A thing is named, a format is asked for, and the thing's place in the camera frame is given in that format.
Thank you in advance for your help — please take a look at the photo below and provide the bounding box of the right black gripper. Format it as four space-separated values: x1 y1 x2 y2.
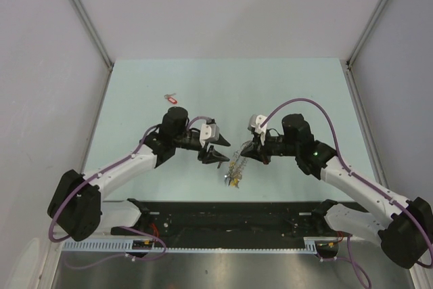
241 129 299 165

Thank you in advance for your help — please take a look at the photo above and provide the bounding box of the large metal keyring disc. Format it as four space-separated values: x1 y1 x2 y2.
224 149 248 188

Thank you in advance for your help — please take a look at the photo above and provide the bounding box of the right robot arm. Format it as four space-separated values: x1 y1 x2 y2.
241 114 432 269

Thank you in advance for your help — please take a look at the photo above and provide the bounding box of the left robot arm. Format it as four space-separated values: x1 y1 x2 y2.
47 107 230 243

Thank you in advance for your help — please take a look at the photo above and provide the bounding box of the key with red tag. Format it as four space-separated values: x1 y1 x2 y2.
164 93 178 105

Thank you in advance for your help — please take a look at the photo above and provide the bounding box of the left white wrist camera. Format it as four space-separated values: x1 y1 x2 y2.
199 119 220 146

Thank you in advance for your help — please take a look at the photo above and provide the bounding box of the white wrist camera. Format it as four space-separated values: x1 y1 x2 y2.
248 114 267 145
199 119 220 146

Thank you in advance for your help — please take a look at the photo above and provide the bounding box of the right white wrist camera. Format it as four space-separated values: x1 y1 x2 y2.
248 114 267 145

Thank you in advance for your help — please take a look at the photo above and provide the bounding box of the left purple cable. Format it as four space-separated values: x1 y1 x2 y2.
47 115 210 269

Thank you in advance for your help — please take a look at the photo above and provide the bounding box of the purple cable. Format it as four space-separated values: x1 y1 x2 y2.
260 98 433 286
47 115 210 269

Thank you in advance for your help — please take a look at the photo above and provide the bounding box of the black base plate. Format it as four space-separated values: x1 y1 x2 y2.
92 199 364 249

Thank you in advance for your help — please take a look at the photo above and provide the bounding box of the slotted cable duct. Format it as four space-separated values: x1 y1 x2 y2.
62 238 337 254

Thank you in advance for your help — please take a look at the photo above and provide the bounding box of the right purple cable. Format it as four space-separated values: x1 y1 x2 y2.
260 98 433 286

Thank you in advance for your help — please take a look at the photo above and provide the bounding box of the left frame post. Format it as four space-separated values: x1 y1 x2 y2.
49 0 114 70

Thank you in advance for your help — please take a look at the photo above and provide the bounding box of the frame post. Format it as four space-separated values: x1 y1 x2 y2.
345 0 390 70
49 0 114 70

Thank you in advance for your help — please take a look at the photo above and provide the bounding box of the right frame post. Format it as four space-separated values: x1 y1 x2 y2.
345 0 390 70

